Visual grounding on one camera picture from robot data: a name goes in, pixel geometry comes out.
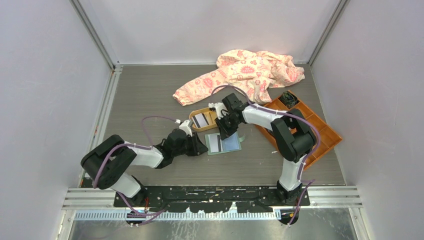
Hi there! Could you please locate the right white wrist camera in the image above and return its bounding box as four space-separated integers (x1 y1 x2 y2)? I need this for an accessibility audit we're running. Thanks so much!
208 102 228 119

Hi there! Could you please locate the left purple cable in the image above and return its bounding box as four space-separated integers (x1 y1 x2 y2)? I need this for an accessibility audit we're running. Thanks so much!
92 115 181 227

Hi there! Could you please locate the purple cable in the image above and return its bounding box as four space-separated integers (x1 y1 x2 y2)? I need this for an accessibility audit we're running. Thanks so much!
210 85 322 226
92 115 181 227

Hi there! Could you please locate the pink patterned garment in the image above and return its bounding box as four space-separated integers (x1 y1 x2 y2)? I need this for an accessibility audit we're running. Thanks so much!
173 49 305 106

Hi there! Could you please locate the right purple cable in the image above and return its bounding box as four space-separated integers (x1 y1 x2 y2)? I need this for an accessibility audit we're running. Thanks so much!
210 85 322 226

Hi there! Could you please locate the aluminium frame rail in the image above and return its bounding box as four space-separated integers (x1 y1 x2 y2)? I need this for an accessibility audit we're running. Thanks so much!
69 0 123 75

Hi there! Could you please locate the rolled dark tie back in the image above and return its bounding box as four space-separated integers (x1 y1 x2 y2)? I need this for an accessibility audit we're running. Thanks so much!
278 91 299 109

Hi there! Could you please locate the yellow oval tray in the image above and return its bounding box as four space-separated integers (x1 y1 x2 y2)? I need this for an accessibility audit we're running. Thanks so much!
189 107 217 132

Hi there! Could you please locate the orange compartment organizer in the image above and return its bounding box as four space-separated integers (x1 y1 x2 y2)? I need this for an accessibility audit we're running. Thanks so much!
264 90 342 170

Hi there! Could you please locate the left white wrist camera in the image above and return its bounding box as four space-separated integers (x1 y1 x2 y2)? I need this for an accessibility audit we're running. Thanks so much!
175 119 193 137

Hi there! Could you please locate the green card holder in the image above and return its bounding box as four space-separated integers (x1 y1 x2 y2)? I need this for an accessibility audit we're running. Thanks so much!
205 132 246 156

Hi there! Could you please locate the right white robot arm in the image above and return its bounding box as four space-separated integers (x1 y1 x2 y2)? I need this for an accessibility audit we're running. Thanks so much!
209 93 318 206

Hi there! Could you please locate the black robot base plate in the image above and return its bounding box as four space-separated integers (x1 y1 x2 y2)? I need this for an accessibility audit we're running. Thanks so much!
128 185 310 213

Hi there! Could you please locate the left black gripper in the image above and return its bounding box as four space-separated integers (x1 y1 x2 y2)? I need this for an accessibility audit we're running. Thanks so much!
172 132 208 157

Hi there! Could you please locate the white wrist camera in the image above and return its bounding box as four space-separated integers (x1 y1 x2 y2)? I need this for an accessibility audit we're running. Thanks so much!
208 102 228 119
175 119 193 137

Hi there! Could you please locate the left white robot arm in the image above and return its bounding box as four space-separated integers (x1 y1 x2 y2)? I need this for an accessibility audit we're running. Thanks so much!
80 129 209 207

